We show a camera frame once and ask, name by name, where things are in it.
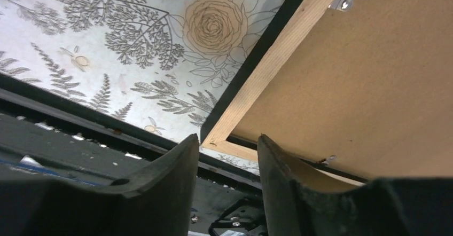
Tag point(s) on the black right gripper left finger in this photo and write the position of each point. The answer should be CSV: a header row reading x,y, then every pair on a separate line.
x,y
155,200

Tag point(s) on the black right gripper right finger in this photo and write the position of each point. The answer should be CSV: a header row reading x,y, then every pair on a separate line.
x,y
300,200

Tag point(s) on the brown frame backing board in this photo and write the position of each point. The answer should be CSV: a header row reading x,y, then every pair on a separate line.
x,y
371,87

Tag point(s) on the wooden picture frame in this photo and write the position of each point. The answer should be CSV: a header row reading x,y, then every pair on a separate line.
x,y
289,27

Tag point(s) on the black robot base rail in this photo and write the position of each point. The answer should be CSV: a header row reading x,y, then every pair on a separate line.
x,y
87,144

